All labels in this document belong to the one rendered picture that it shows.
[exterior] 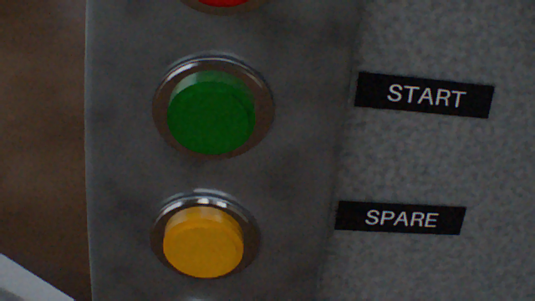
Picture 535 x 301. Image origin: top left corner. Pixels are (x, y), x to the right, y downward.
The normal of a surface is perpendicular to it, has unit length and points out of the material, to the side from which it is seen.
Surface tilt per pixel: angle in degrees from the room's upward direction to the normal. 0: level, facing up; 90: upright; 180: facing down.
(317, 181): 90
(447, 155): 90
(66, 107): 0
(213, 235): 90
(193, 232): 90
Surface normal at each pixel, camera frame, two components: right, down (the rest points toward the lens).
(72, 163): 0.08, -0.80
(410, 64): 0.00, 0.60
